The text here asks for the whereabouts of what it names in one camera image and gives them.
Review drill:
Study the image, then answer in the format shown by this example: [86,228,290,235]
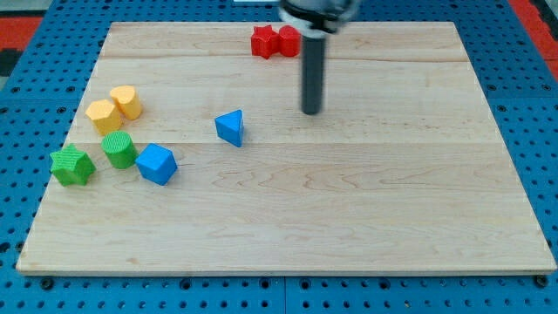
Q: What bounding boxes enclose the yellow hexagon block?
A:
[85,99,123,136]

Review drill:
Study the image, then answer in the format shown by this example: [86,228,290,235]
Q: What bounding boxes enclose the red star block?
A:
[250,25,280,59]

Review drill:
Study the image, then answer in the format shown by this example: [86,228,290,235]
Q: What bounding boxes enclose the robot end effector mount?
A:
[278,0,362,38]

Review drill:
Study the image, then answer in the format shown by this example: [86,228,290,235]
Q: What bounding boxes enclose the yellow heart block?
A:
[110,85,143,120]

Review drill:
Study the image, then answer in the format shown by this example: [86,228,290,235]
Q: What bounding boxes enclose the blue cube block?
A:
[135,143,178,186]

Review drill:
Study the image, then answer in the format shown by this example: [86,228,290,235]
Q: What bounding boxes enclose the red cylinder block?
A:
[278,25,301,57]

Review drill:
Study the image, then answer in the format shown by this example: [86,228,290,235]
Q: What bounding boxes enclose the wooden board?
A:
[17,22,556,276]

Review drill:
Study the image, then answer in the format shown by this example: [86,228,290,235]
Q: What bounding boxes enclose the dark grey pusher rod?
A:
[301,37,326,115]

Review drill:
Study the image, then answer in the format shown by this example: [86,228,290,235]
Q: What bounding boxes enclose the green star block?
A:
[50,144,97,187]

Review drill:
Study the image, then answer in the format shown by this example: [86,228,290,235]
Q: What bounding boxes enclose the blue triangle block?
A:
[214,110,244,147]

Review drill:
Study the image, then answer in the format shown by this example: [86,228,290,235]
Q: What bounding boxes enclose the green cylinder block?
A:
[101,131,138,169]

